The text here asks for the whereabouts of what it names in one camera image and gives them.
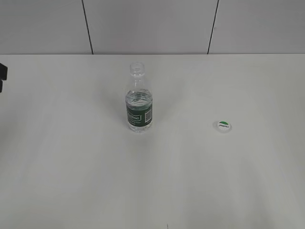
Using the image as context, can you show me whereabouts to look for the white green bottle cap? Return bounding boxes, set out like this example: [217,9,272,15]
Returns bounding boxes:
[213,120,232,134]

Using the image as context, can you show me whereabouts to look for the clear Cestbon water bottle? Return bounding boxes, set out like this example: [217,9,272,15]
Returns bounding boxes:
[125,62,153,133]

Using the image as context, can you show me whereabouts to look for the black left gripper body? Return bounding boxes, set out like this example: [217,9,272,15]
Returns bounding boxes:
[0,63,8,93]

